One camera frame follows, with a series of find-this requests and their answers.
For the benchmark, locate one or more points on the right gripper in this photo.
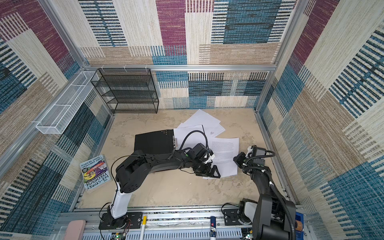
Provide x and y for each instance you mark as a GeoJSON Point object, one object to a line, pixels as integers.
{"type": "Point", "coordinates": [237, 159]}

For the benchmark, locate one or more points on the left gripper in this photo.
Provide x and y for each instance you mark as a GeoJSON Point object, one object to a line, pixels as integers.
{"type": "Point", "coordinates": [206, 172]}

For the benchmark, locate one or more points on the printed paper sheet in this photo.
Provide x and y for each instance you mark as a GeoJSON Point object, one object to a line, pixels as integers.
{"type": "Point", "coordinates": [192, 140]}
{"type": "Point", "coordinates": [225, 150]}

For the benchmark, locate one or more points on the white paper sheet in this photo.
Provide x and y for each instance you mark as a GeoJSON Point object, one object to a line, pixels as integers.
{"type": "Point", "coordinates": [210, 124]}

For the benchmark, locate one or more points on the orange folder black inside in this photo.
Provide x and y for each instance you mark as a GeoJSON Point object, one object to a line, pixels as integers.
{"type": "Point", "coordinates": [160, 143]}

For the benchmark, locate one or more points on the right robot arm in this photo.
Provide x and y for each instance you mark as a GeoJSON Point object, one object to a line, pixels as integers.
{"type": "Point", "coordinates": [272, 216]}

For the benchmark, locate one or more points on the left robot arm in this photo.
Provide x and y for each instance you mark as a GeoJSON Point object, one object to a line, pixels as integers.
{"type": "Point", "coordinates": [132, 172]}

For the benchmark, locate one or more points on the blue glue stick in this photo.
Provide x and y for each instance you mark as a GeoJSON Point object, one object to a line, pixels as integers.
{"type": "Point", "coordinates": [213, 232]}

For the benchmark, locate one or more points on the green circuit board right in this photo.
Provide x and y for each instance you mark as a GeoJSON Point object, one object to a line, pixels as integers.
{"type": "Point", "coordinates": [248, 237]}

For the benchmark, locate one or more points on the green circuit board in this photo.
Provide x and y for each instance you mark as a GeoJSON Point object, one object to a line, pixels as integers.
{"type": "Point", "coordinates": [248, 237]}
{"type": "Point", "coordinates": [118, 236]}

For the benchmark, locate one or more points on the white yellow marker pen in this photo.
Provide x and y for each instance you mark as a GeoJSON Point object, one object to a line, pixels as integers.
{"type": "Point", "coordinates": [143, 226]}

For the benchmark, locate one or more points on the blue box with tape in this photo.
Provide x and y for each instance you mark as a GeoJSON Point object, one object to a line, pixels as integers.
{"type": "Point", "coordinates": [299, 226]}

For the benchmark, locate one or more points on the green circuit board left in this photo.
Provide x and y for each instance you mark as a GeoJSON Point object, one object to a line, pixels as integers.
{"type": "Point", "coordinates": [118, 236]}

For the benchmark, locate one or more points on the colourful children's book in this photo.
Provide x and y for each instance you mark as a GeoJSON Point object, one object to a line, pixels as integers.
{"type": "Point", "coordinates": [95, 173]}

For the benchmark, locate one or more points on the pink object at edge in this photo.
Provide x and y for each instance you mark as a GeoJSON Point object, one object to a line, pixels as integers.
{"type": "Point", "coordinates": [75, 230]}

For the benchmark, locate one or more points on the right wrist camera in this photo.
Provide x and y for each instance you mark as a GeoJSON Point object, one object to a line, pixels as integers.
{"type": "Point", "coordinates": [254, 151]}

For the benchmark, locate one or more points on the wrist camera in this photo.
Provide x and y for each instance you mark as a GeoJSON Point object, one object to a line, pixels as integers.
{"type": "Point", "coordinates": [254, 151]}
{"type": "Point", "coordinates": [201, 153]}

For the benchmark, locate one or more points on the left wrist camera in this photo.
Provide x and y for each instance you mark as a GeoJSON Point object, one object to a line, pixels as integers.
{"type": "Point", "coordinates": [201, 153]}

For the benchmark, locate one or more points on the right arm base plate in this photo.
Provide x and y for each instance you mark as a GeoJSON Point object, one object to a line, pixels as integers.
{"type": "Point", "coordinates": [232, 218]}

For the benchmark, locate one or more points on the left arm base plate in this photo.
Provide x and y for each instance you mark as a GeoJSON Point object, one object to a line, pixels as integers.
{"type": "Point", "coordinates": [131, 220]}

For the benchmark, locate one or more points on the black wire mesh shelf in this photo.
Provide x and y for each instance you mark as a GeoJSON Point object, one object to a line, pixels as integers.
{"type": "Point", "coordinates": [127, 90]}

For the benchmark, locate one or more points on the white wire mesh basket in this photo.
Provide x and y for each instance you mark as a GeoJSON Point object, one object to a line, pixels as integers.
{"type": "Point", "coordinates": [59, 116]}

